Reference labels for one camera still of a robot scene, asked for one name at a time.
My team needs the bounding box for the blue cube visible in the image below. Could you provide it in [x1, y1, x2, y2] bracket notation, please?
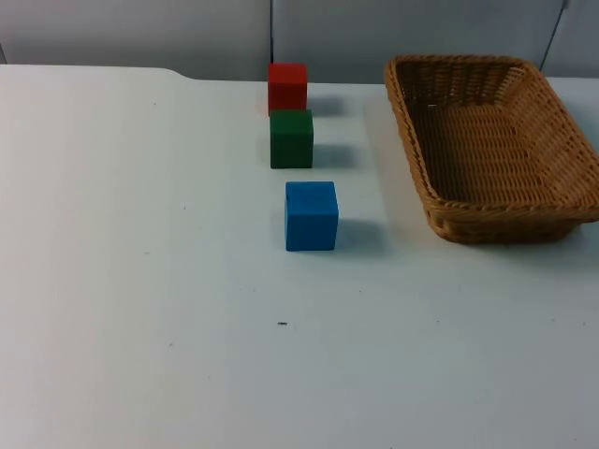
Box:
[285, 181, 340, 253]

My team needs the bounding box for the green cube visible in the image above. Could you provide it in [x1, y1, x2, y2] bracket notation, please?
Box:
[269, 109, 314, 169]

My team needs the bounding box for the red cube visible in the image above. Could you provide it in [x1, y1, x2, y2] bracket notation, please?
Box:
[267, 63, 309, 117]

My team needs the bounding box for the pale brown wicker basket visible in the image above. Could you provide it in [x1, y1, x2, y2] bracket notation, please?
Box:
[384, 54, 599, 244]

